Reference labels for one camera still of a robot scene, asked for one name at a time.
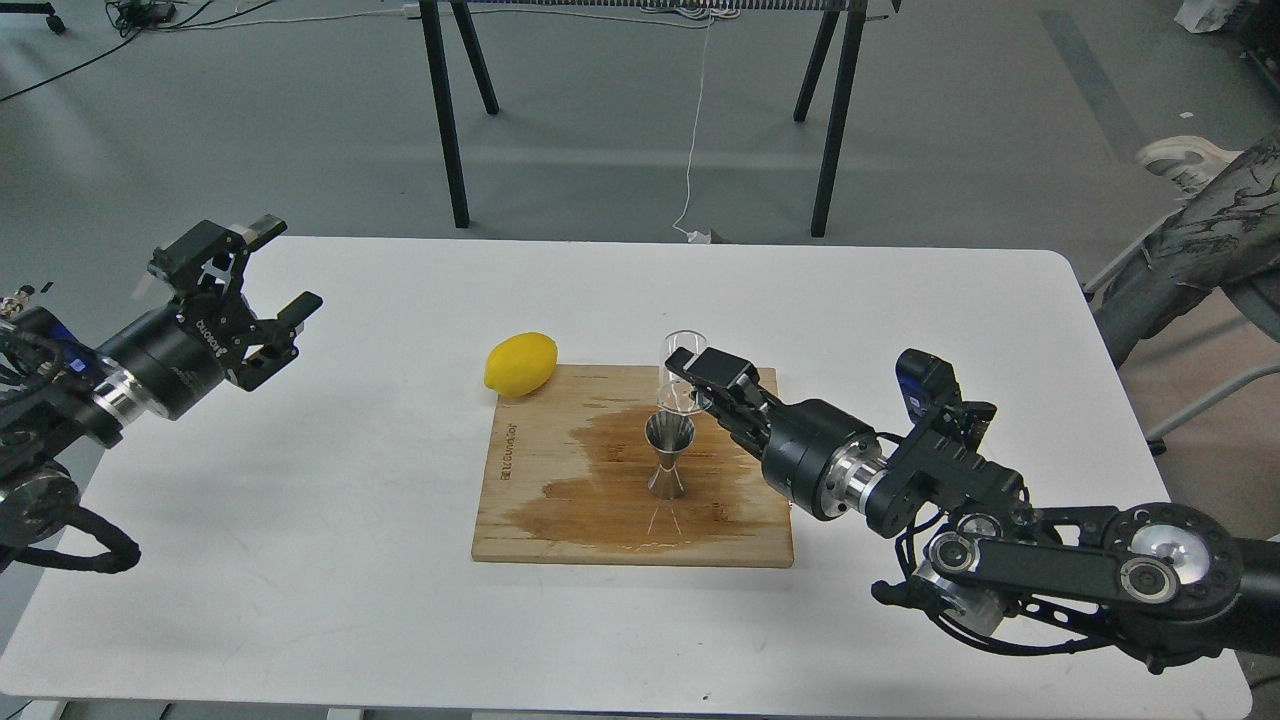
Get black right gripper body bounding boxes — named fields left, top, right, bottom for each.
left=735, top=391, right=881, bottom=521

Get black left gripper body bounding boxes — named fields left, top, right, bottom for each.
left=97, top=300, right=262, bottom=420

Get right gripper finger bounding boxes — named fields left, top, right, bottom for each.
left=690, top=389, right=746, bottom=441
left=666, top=347, right=776, bottom=418

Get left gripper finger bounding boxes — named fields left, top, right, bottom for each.
left=148, top=215, right=287, bottom=322
left=228, top=291, right=323, bottom=391

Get clear plastic measuring cup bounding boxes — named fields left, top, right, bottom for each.
left=655, top=329, right=708, bottom=416

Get steel double jigger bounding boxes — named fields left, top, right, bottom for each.
left=645, top=410, right=695, bottom=500

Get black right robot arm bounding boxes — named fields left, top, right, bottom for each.
left=664, top=348, right=1279, bottom=674

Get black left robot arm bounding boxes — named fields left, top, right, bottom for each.
left=1, top=215, right=323, bottom=574

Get wooden cutting board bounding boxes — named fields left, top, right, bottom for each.
left=471, top=365, right=794, bottom=568

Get yellow lemon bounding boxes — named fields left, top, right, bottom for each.
left=483, top=332, right=558, bottom=398

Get black table legs right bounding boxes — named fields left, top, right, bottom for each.
left=794, top=0, right=867, bottom=238

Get black table legs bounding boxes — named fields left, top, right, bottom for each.
left=794, top=0, right=867, bottom=238
left=416, top=0, right=500, bottom=231

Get black table legs left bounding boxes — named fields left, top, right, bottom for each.
left=416, top=0, right=500, bottom=231

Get person in tan shirt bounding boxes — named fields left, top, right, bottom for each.
left=1093, top=131, right=1279, bottom=366

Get white sneaker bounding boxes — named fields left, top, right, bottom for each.
left=1135, top=135, right=1242, bottom=197

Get white hanging cable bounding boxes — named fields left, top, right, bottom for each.
left=672, top=20, right=713, bottom=241

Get black floor cables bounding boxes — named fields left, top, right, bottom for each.
left=0, top=0, right=282, bottom=105

